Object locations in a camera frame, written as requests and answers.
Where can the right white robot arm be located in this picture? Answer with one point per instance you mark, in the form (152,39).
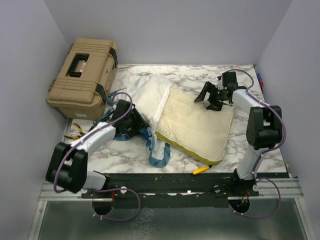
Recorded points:
(265,129)

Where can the blue red marker pen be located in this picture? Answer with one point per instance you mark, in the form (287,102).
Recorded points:
(260,81)

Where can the yellow handled screwdriver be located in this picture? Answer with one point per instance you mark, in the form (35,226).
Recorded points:
(202,169)

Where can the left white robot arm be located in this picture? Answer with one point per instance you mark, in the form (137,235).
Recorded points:
(68,167)

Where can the white blue-trimmed pillowcase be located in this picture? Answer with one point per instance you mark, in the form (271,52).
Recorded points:
(149,95)

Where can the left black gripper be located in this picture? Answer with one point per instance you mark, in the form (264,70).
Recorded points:
(139,122)

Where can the cream yellow-edged pillow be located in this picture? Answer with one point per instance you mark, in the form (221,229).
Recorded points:
(193,129)

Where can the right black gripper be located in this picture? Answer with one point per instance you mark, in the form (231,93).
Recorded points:
(208,87)

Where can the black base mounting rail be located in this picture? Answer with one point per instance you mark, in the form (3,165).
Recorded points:
(152,190)

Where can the black handled small pliers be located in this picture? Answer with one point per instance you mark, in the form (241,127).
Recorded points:
(94,124)

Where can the yellow handled pliers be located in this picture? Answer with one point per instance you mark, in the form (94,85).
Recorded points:
(76,132)

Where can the tan plastic toolbox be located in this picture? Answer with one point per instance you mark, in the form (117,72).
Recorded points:
(82,87)

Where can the aluminium extrusion frame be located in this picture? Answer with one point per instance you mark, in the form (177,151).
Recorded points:
(277,213)

